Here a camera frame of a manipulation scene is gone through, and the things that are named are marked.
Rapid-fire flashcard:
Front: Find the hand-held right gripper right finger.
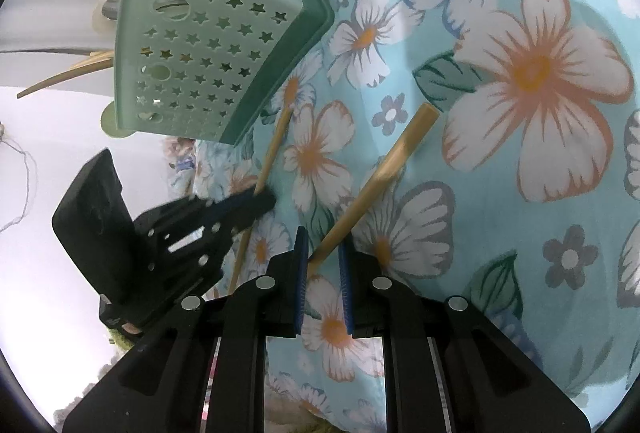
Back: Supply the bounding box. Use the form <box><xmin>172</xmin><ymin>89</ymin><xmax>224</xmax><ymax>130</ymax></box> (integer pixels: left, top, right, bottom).
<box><xmin>337</xmin><ymin>245</ymin><xmax>593</xmax><ymax>433</ymax></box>

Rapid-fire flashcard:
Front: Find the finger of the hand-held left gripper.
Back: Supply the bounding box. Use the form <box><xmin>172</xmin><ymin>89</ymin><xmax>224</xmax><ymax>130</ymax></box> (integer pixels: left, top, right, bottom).
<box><xmin>150</xmin><ymin>208</ymin><xmax>263</xmax><ymax>309</ymax></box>
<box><xmin>135</xmin><ymin>188</ymin><xmax>277</xmax><ymax>234</ymax></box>

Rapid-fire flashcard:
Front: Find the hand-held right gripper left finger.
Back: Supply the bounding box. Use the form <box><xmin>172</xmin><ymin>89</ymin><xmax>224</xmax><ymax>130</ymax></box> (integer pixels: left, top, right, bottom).
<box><xmin>62</xmin><ymin>227</ymin><xmax>308</xmax><ymax>433</ymax></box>

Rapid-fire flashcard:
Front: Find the single bamboo chopstick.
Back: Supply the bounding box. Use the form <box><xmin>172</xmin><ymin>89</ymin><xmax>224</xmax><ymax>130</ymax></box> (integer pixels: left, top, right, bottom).
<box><xmin>306</xmin><ymin>102</ymin><xmax>441</xmax><ymax>276</ymax></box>
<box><xmin>227</xmin><ymin>107</ymin><xmax>296</xmax><ymax>294</ymax></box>

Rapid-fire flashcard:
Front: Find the large white rice paddle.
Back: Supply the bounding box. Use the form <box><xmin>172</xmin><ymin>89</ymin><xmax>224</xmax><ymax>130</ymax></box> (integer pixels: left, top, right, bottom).
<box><xmin>99</xmin><ymin>102</ymin><xmax>133</xmax><ymax>136</ymax></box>

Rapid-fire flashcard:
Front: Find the green star-cut utensil holder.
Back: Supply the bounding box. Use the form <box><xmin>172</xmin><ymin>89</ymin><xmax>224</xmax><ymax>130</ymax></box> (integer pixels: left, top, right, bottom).
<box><xmin>112</xmin><ymin>0</ymin><xmax>336</xmax><ymax>146</ymax></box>

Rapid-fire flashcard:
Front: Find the small white rice paddle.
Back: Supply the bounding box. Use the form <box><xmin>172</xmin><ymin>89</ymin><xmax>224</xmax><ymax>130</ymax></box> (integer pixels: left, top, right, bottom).
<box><xmin>92</xmin><ymin>0</ymin><xmax>121</xmax><ymax>36</ymax></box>

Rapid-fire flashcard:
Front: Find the blue floral cloth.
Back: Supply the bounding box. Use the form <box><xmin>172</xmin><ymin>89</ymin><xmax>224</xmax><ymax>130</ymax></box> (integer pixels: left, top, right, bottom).
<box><xmin>165</xmin><ymin>0</ymin><xmax>640</xmax><ymax>433</ymax></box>

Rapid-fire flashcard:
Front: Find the thin grey cord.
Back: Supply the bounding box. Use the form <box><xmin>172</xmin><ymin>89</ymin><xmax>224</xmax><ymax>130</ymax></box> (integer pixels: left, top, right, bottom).
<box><xmin>0</xmin><ymin>123</ymin><xmax>41</xmax><ymax>234</ymax></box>

